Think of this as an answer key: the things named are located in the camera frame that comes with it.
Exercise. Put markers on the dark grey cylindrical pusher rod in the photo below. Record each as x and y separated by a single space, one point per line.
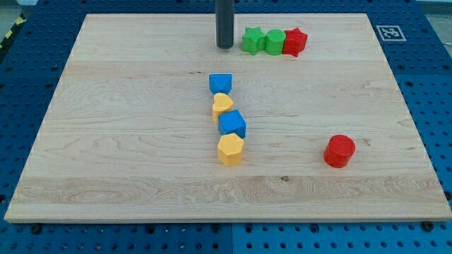
224 23

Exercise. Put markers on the green star block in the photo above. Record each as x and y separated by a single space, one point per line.
253 40

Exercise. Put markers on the green cylinder block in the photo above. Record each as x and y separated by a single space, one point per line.
275 40

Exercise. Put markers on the blue triangle block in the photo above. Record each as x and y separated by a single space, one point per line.
220 83

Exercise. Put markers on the red star block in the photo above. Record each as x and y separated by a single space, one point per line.
295 42

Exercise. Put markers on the yellow heart block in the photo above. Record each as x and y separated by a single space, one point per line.
222 103

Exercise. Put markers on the blue cube block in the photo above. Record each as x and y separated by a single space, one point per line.
232 122

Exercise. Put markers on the light wooden board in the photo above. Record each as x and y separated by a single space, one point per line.
129 135

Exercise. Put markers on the yellow hexagon block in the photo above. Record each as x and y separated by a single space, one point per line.
230 149

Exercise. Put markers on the white fiducial marker tag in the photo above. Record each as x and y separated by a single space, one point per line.
390 33

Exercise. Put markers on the red cylinder block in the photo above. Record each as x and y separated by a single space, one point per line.
339 150

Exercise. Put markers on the yellow black hazard tape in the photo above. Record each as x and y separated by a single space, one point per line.
13 32

